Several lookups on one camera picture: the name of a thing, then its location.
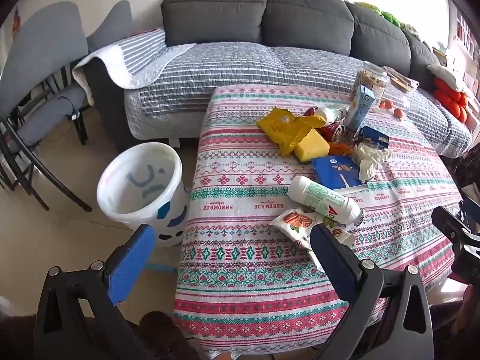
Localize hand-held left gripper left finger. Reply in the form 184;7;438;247
33;224;156;360

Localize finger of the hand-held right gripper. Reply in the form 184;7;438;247
458;196;480;230
431;206;474;246

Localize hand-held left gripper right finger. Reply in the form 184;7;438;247
309;223;436;360

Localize white wrapper red print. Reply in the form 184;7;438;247
269;208;357;271

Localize white plastic trash bin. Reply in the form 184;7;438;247
97;142;190;247

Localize white tissue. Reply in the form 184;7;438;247
352;142;392;182

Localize yellow sponge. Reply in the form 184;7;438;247
293;127;331;164

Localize yellow snack bag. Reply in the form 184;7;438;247
257;107;327;156

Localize white bottle green label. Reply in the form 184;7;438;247
287;175;364;227

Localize white straw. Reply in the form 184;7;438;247
335;174;370;195

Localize red green patterned tablecloth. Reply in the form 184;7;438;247
173;84;464;354

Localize dark blue packet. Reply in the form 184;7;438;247
311;155;366;190

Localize small blue white box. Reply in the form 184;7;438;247
358;125;391;150

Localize orange plush cushion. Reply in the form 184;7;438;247
433;77;469;122

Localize orange wrapper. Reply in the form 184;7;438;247
328;142;355;157

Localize red drink can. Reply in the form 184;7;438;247
318;121;347;143

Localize white pillow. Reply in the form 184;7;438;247
427;64;466;94

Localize tall blue white carton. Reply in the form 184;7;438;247
343;84;377;132

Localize clear plastic container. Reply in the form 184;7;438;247
382;67;421;92

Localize small white bottle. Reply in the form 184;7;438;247
311;106;347;124

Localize glass jar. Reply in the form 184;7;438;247
350;67;389;102

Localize white shelf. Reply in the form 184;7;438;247
448;0;480;94

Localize green plush toy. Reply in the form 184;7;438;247
354;2;417;32

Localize grey white striped quilt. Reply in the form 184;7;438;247
72;28;473;158

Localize grey fabric sofa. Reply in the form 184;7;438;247
86;0;473;158

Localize grey cushioned black-frame chair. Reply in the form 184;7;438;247
0;2;92;211

